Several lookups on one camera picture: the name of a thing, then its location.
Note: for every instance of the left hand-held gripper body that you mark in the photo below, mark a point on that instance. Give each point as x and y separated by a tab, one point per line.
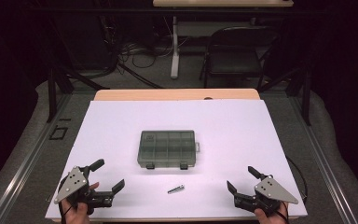
74	183

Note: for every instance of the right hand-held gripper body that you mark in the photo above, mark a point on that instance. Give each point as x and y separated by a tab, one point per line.
272	191

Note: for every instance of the silver nail clipper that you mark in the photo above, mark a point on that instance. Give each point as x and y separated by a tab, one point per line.
176	188

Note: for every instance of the clear plastic compartment box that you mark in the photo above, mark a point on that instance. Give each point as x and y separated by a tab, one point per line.
166	149

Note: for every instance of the person's right hand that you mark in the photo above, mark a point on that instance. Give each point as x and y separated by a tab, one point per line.
270	219

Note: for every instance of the person's left hand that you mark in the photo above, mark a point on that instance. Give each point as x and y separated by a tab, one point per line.
77	216

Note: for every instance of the black metal stand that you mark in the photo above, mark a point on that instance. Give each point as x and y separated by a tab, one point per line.
306	96
52	93

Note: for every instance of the black folding chair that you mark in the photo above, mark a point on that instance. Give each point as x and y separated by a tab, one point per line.
234	62

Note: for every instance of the wooden desk with white leg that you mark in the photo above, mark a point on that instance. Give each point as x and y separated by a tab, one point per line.
222	3

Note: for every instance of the metal floor rail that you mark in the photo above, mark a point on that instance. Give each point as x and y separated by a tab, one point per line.
21	174
323	161

